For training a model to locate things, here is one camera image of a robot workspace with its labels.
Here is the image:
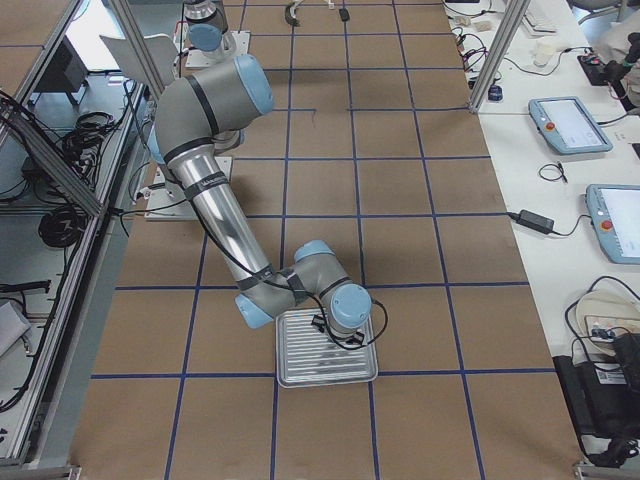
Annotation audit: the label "ribbed metal tray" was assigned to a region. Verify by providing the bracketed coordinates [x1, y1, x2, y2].
[275, 308, 378, 388]

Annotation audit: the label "black power adapter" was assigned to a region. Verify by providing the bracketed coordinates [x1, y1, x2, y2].
[517, 210, 554, 235]

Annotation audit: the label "beige round device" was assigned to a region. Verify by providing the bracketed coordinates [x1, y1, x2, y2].
[575, 291, 639, 356]

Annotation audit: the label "black box on desk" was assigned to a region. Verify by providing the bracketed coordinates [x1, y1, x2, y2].
[553, 333, 639, 439]

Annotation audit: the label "small black flat part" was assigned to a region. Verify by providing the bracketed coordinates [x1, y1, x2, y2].
[339, 8, 350, 22]

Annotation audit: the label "black curved brake shoe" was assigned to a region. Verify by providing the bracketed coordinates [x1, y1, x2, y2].
[284, 0, 303, 27]

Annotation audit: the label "upper blue teach pendant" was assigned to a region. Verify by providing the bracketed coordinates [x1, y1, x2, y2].
[528, 97, 613, 155]

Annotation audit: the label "blue teach pendant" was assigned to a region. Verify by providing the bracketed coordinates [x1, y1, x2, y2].
[585, 184, 639, 265]
[528, 97, 613, 155]

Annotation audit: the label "lower blue teach pendant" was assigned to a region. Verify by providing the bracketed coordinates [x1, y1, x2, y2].
[585, 184, 639, 265]

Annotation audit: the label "white cup on desk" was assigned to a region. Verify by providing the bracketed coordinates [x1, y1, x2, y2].
[533, 42, 556, 68]

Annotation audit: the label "coiled black floor cables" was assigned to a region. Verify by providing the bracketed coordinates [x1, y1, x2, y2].
[38, 204, 87, 250]

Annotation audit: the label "small black cable loop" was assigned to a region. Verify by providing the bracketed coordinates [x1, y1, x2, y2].
[538, 161, 568, 184]

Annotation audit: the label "aluminium frame post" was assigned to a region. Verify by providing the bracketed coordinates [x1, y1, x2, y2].
[469, 0, 530, 114]

